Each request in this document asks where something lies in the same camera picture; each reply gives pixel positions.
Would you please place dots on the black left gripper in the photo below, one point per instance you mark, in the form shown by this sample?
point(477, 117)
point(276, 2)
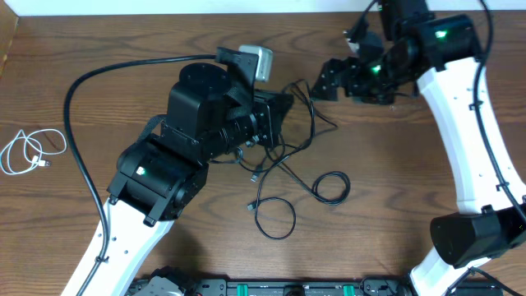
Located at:
point(267, 119)

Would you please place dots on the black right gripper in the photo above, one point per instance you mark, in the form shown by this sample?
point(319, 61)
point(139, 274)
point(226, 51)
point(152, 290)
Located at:
point(329, 72)

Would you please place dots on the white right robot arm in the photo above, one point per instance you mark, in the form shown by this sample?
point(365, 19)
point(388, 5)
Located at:
point(446, 63)

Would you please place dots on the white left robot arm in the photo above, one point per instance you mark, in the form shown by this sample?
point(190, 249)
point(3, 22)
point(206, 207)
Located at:
point(213, 110)

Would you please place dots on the brown side panel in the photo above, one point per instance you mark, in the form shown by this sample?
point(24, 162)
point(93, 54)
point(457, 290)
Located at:
point(9, 22)

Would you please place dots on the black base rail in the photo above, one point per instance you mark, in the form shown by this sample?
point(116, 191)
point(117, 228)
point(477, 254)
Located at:
point(172, 281)

